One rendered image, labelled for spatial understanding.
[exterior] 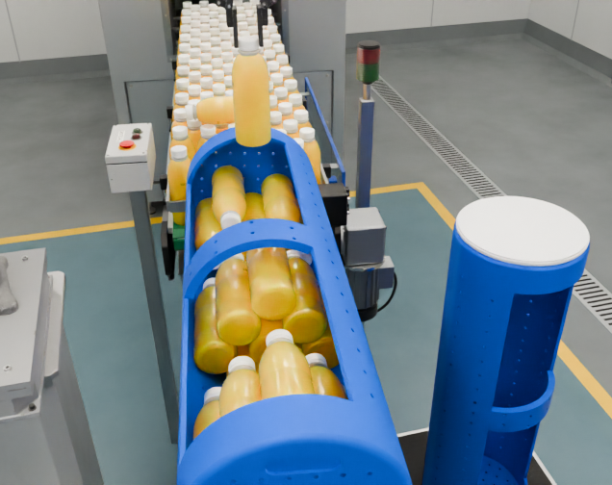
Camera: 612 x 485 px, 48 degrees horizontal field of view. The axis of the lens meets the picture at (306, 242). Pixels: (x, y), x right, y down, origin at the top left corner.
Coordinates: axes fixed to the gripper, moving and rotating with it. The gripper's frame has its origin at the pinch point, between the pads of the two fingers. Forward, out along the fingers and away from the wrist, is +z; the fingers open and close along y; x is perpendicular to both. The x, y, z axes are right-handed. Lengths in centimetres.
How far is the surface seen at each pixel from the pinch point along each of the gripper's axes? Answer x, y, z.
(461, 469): -18, 47, 107
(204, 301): -31, -11, 38
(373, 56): 53, 36, 24
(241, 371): -55, -6, 32
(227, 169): 7.1, -5.7, 32.1
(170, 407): 36, -30, 130
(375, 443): -75, 8, 26
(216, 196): -3.1, -8.2, 32.9
